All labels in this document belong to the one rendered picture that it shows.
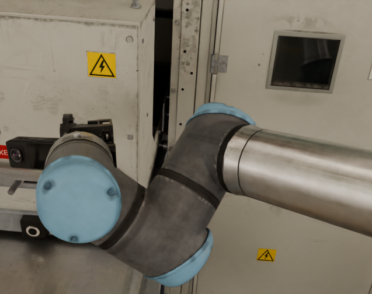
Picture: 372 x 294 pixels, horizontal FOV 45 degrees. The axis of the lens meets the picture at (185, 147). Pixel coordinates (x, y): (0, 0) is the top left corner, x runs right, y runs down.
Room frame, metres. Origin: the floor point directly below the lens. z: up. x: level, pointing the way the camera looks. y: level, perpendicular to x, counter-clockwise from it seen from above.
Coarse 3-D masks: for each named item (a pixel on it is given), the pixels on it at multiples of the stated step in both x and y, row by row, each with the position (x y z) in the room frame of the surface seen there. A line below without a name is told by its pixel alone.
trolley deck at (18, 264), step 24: (0, 240) 0.82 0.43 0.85; (24, 240) 0.83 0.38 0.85; (48, 240) 0.83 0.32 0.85; (0, 264) 0.74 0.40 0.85; (24, 264) 0.75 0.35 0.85; (48, 264) 0.75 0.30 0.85; (72, 264) 0.76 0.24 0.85; (96, 264) 0.76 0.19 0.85; (120, 264) 0.77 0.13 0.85; (0, 288) 0.68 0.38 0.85; (24, 288) 0.68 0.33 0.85; (48, 288) 0.68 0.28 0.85; (72, 288) 0.69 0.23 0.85; (96, 288) 0.69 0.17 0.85; (120, 288) 0.70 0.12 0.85
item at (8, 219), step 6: (0, 210) 0.84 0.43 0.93; (6, 210) 0.84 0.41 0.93; (12, 210) 0.84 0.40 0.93; (18, 210) 0.84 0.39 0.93; (24, 210) 0.85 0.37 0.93; (0, 216) 0.84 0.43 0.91; (6, 216) 0.84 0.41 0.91; (12, 216) 0.84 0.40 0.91; (18, 216) 0.83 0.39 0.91; (0, 222) 0.84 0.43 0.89; (6, 222) 0.84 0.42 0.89; (12, 222) 0.84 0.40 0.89; (18, 222) 0.83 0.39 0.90; (0, 228) 0.84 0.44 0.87; (6, 228) 0.84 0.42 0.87; (12, 228) 0.84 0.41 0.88; (18, 228) 0.83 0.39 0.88
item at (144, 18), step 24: (0, 0) 0.95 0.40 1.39; (24, 0) 0.96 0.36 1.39; (48, 0) 0.98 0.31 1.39; (72, 0) 0.99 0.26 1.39; (96, 0) 1.00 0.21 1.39; (120, 0) 1.02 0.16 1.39; (144, 0) 1.03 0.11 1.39; (144, 24) 0.89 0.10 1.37; (144, 48) 0.90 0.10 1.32; (144, 72) 0.90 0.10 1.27; (144, 96) 0.90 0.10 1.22; (144, 120) 0.91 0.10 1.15; (144, 144) 0.91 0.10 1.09; (144, 168) 0.92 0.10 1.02
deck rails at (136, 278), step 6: (156, 174) 1.14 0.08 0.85; (132, 270) 0.75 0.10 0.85; (132, 276) 0.73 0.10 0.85; (138, 276) 0.73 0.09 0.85; (144, 276) 0.71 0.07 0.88; (132, 282) 0.71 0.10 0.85; (138, 282) 0.71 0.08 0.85; (144, 282) 0.71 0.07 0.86; (132, 288) 0.70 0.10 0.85; (138, 288) 0.64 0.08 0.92; (144, 288) 0.70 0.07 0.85
